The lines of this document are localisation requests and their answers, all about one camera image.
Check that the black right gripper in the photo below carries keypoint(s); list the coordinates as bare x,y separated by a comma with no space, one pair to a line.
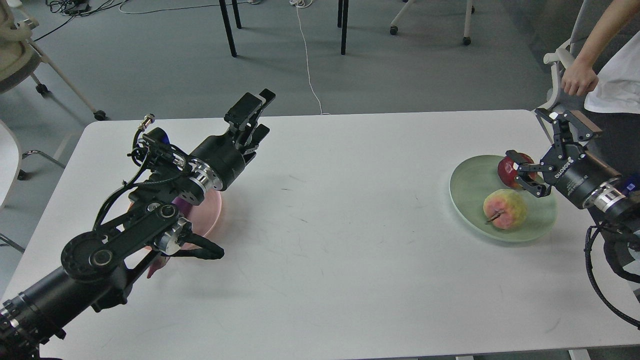
579,176

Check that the grey office chair right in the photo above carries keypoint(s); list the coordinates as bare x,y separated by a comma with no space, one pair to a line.
564,55

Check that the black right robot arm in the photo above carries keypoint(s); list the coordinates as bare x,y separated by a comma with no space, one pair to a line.
623,219

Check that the beige office chair left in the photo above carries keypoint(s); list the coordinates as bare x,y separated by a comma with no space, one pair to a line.
20,56

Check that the yellow pink peach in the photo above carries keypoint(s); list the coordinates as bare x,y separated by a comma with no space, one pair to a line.
505,209

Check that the person's hand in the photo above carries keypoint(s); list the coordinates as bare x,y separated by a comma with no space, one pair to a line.
579,79

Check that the person's forearm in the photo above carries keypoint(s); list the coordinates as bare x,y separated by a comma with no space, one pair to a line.
616,16

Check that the black table legs middle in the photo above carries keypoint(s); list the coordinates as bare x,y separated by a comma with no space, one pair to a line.
342,21

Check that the dark red pomegranate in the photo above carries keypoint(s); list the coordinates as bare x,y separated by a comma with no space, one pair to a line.
507,172

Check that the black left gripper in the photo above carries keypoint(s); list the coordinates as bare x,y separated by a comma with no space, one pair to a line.
222,157

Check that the white chair base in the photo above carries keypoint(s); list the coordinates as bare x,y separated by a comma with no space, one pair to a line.
434,22

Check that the black table legs left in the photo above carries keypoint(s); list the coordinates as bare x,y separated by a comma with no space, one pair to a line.
226,20

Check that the pink plate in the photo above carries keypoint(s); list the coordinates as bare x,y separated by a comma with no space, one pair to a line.
194,223

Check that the black table legs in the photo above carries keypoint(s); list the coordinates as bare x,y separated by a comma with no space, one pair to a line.
226,20
342,21

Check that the green plate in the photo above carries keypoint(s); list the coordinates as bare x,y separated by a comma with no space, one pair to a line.
476,178

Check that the white round table edge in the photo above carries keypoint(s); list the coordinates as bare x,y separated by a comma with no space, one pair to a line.
11,157

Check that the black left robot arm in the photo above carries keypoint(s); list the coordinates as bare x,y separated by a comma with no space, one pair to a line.
136,225

